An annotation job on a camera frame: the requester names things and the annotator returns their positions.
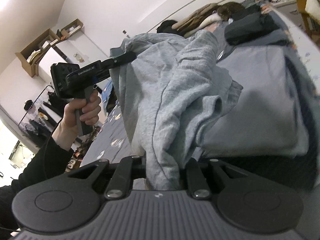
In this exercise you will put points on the metal clothes rack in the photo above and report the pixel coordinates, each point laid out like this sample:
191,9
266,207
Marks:
46,87

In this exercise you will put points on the white headboard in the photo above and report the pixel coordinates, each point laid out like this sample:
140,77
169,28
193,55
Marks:
200,0

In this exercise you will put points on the person's left hand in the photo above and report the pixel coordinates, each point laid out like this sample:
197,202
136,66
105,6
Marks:
67,130

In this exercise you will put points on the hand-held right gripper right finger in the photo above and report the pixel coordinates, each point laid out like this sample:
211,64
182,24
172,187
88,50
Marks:
193,177

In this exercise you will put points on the light grey folded garment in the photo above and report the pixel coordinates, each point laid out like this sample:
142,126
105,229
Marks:
250,105

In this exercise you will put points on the flower wall sticker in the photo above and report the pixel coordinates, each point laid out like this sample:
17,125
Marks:
78,57

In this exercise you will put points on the navy folded garment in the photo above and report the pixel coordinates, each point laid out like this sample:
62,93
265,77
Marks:
300,92

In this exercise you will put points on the row of hanging clothes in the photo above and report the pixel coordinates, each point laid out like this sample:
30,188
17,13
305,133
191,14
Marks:
47,107

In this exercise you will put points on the small open cardboard box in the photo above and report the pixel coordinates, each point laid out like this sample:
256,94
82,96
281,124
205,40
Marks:
71,27

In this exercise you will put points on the grey sweatshirt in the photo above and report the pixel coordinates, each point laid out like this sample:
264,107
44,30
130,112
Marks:
162,92

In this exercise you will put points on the cream pillow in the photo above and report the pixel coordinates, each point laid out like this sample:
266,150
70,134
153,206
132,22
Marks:
211,18

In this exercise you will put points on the camouflage cloth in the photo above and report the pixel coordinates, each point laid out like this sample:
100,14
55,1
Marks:
231,8

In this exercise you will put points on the grey printed quilt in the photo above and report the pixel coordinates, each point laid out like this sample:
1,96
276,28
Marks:
112,135

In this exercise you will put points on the row of shoes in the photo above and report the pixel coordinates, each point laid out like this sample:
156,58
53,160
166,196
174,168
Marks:
85,145

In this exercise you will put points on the large open cardboard box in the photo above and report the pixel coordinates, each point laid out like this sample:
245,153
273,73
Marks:
30,65

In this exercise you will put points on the person's left forearm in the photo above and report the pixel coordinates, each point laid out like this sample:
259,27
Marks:
32,170

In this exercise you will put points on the white wardrobe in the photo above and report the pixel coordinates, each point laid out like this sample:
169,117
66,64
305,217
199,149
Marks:
75,47

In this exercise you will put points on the black hat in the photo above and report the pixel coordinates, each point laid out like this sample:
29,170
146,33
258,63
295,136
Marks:
28,104

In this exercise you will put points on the black jacket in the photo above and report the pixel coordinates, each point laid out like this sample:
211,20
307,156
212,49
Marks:
166,26

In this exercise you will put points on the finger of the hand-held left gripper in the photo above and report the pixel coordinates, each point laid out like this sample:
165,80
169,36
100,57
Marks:
122,58

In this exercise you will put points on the navy dotted garment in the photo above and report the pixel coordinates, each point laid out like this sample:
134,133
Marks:
262,172

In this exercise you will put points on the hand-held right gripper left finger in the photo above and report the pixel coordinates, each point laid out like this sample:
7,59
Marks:
135,166

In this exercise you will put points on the brown padded coat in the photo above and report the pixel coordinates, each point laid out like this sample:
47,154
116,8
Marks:
192,15

